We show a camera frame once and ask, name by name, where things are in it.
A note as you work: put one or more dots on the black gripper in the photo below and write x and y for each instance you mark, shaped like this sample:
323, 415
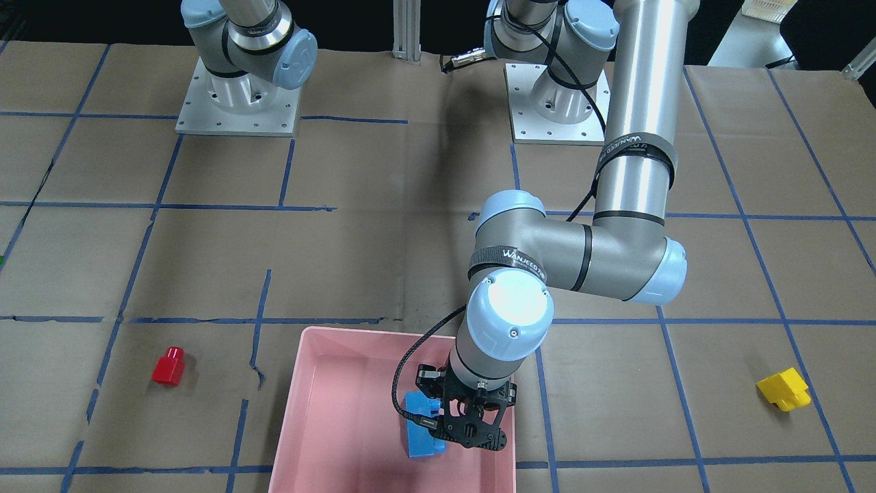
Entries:
427, 381

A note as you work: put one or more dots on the blue toy block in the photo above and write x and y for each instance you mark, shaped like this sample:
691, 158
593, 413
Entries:
421, 444

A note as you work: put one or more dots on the red toy block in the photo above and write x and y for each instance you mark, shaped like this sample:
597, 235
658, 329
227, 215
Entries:
170, 367

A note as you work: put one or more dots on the yellow toy block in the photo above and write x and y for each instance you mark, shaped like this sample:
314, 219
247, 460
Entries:
785, 389

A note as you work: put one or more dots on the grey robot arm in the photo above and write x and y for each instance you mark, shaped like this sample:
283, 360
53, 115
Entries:
259, 38
519, 252

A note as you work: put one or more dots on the pink plastic box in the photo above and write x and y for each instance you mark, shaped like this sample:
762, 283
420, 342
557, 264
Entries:
341, 433

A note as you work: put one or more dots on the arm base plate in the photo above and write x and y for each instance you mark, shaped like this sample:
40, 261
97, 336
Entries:
241, 106
543, 112

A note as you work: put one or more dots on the aluminium frame post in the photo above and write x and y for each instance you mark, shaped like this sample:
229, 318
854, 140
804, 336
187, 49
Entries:
406, 21

